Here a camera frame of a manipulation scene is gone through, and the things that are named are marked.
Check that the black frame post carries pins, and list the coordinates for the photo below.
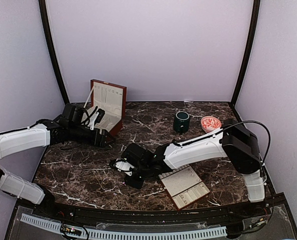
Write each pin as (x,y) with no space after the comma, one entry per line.
(247,52)
(51,50)

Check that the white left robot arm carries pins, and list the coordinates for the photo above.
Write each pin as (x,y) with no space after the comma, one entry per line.
(43,133)

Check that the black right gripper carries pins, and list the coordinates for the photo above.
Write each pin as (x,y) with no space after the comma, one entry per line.
(136,184)

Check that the red open jewelry box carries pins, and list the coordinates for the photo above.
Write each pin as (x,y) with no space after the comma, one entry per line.
(109,97)

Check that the red white patterned bowl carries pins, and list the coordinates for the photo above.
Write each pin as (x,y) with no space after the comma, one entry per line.
(210,123)

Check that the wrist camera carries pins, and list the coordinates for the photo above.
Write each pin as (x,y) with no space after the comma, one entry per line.
(74,115)
(130,158)

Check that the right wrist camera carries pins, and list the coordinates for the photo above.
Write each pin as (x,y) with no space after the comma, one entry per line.
(130,158)

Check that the white slotted cable duct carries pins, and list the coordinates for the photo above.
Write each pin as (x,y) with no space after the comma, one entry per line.
(72,232)

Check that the black front table rail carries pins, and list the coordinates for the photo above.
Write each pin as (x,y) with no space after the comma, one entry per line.
(227,215)

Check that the left black frame post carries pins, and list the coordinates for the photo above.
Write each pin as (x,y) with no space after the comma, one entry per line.
(51,50)

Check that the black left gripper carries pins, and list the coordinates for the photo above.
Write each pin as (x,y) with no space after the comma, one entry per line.
(100,142)

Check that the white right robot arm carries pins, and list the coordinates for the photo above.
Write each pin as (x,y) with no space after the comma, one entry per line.
(233,141)

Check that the right black frame post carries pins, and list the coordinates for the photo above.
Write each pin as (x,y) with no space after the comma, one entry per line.
(247,52)

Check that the dark green mug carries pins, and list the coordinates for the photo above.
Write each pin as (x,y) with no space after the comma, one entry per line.
(181,122)

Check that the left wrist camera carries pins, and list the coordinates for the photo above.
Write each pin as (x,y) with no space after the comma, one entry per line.
(74,115)

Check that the red jewelry tray insert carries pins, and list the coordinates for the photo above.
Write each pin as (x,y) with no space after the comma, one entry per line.
(184,186)

